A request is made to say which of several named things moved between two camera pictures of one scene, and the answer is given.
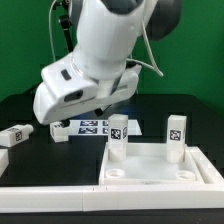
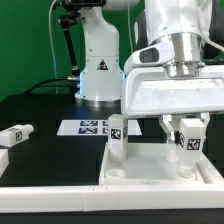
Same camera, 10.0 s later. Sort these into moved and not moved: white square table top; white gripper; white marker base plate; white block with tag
Moved: white block with tag; white gripper
Not moved: white marker base plate; white square table top
